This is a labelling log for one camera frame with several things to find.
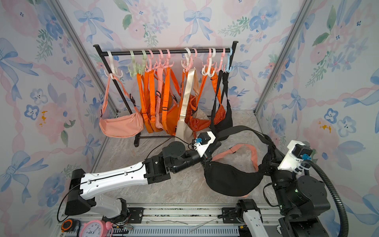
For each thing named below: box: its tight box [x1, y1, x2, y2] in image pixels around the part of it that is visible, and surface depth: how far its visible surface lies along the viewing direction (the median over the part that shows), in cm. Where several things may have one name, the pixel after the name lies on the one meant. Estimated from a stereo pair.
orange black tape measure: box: [61, 218, 81, 233], surface depth 71 cm
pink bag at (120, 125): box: [99, 73, 145, 138], surface depth 94 cm
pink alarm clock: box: [79, 219, 114, 237], surface depth 70 cm
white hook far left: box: [104, 50, 123, 80], surface depth 70 cm
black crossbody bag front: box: [204, 161, 266, 197], surface depth 71 cm
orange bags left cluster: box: [136, 67, 187, 136], surface depth 81 cm
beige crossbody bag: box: [175, 68, 211, 143], surface depth 85 cm
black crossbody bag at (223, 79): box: [210, 70, 233, 133], surface depth 88 cm
